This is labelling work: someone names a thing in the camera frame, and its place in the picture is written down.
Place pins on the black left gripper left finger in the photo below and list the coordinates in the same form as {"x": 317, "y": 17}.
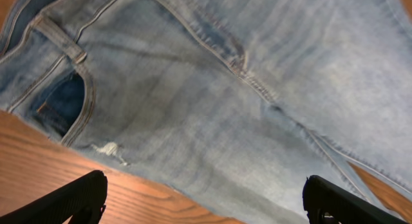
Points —
{"x": 80, "y": 201}

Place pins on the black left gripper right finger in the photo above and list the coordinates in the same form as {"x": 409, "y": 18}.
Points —
{"x": 327, "y": 203}

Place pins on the light blue denim jeans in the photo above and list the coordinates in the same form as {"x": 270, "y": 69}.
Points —
{"x": 233, "y": 103}

